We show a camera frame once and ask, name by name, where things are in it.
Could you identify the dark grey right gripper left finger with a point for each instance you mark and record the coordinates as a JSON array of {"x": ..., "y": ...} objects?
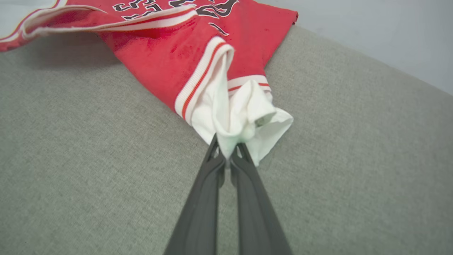
[{"x": 200, "y": 216}]

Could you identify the grey fabric sofa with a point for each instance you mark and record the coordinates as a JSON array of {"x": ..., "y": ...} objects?
[{"x": 88, "y": 159}]

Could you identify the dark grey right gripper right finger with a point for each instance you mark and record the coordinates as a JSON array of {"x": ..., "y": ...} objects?
[{"x": 256, "y": 219}]

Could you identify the red and white jersey shirt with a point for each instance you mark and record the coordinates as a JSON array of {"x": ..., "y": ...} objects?
[{"x": 159, "y": 60}]

